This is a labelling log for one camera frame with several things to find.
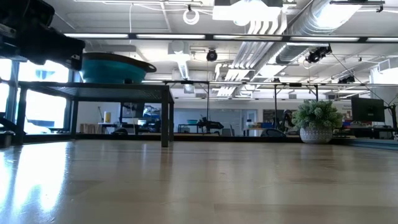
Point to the person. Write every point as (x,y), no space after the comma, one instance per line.
(285,119)

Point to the black background desk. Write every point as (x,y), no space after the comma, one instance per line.
(367,132)

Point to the yellow cylinder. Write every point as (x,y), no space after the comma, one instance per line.
(107,117)

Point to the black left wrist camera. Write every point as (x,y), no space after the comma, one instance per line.
(28,14)

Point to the black ceiling camera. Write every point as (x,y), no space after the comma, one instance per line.
(211,56)
(346,80)
(317,54)

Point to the black office chair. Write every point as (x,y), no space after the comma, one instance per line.
(273,132)

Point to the blue collapsible colander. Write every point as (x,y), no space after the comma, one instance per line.
(115,73)

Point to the black background robot arm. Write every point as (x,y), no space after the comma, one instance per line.
(211,125)

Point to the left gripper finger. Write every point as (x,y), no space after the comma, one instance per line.
(73,63)
(59,46)

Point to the blue machine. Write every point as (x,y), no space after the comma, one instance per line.
(152,112)

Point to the grey perforated metal shelf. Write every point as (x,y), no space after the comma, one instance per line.
(93,91)

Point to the black aluminium table frame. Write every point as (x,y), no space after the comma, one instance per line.
(233,138)

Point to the black computer monitor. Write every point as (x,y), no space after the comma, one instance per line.
(368,109)

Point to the green plant in white pot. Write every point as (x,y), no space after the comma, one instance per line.
(317,118)

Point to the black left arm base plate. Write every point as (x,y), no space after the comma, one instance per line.
(6,139)

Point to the black metal background frame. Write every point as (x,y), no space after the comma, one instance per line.
(275,99)

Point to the black bar with light strips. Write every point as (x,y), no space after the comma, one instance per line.
(210,37)

